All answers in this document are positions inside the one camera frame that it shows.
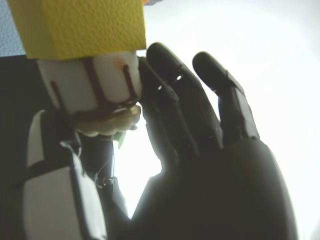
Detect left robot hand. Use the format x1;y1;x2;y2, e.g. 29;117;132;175
14;42;301;240

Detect chocolate drip toy cake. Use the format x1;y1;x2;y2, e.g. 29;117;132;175
37;49;144;151

